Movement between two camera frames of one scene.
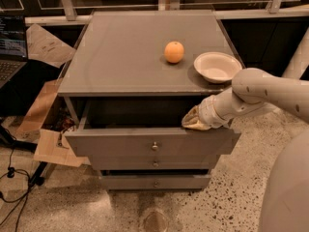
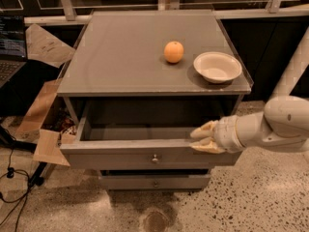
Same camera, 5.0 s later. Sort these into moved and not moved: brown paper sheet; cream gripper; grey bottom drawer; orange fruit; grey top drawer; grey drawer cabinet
Moved: cream gripper; grey top drawer
Not moved: grey drawer cabinet; grey bottom drawer; orange fruit; brown paper sheet
